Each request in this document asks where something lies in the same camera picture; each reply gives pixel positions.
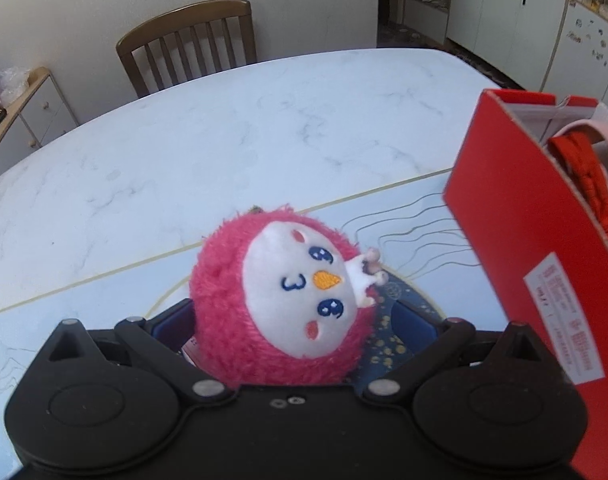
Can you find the pink fleece garment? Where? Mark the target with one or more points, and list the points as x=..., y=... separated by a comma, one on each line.
x=595, y=128

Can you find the red knotted cloth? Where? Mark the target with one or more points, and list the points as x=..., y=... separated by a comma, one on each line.
x=575, y=155

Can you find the red white shoe box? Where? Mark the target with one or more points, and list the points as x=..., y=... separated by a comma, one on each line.
x=539, y=243

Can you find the white wall cabinet unit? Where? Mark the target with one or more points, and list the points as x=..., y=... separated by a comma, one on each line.
x=559, y=46

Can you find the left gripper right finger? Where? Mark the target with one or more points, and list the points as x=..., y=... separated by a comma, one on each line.
x=433, y=345

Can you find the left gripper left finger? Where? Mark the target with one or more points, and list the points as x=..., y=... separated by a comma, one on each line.
x=158, y=342

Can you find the pink plush round toy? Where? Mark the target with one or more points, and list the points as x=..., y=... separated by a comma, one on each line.
x=280, y=298

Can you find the white low sideboard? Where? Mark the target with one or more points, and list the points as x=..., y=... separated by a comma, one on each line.
x=38, y=117

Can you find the brown wooden chair far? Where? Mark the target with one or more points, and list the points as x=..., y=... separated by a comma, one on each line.
x=187, y=43

